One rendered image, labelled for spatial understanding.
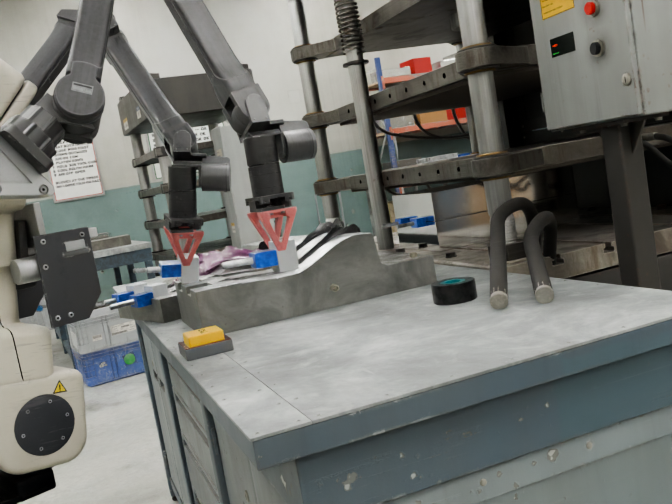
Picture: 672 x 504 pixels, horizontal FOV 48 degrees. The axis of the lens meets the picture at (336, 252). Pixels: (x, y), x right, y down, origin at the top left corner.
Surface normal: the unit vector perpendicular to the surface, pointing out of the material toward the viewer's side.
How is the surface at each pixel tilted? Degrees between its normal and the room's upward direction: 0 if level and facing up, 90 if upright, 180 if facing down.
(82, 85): 70
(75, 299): 90
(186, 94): 90
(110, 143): 90
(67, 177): 90
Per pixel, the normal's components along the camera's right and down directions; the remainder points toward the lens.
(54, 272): 0.68, -0.04
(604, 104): -0.92, 0.19
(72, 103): 0.36, -0.32
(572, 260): 0.35, 0.04
